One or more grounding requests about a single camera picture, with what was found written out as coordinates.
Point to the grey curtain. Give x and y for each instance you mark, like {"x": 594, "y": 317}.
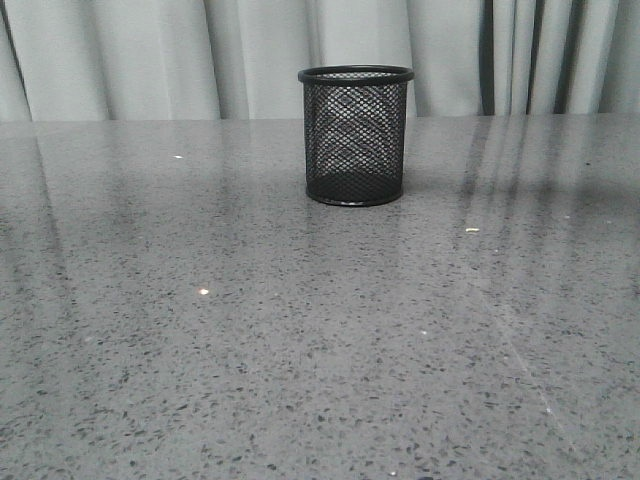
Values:
{"x": 193, "y": 60}

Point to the black mesh pen cup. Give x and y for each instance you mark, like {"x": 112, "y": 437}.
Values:
{"x": 354, "y": 132}

